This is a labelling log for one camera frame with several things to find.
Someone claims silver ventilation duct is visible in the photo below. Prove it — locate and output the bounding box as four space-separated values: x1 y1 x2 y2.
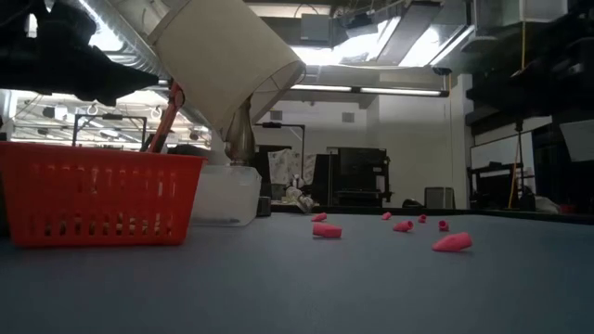
78 0 210 126

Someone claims white panel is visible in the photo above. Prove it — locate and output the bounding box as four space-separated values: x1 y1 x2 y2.
558 119 594 164

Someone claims clear plastic bin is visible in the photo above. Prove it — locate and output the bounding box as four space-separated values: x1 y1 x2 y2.
190 164 263 228

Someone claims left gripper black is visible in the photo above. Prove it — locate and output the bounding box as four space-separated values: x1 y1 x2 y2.
0 0 160 108

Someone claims black equipment rack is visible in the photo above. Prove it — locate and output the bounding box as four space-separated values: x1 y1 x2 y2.
310 147 394 208

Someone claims black shelf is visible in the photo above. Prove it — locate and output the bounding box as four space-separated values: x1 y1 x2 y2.
466 161 537 211

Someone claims gray bin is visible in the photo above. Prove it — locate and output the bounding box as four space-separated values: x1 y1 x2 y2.
423 186 457 211

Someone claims white ceiling duct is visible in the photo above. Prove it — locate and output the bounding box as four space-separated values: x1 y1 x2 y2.
472 0 570 52

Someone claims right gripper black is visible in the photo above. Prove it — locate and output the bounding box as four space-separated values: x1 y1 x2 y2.
508 39 594 117

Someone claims red slotted plastic basket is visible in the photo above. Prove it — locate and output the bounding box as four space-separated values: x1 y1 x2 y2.
0 140 206 247

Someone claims whiteboard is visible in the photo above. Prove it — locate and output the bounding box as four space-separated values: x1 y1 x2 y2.
470 131 536 172

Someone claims white patterned banner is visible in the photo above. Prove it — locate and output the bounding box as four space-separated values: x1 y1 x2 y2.
267 148 317 196

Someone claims red desk lamp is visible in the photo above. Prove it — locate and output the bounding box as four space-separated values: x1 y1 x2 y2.
146 81 187 153

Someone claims yellow hanging cable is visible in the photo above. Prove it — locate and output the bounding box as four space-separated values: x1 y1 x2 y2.
507 20 528 209

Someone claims fluorescent ceiling light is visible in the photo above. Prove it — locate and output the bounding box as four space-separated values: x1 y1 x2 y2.
290 83 450 98

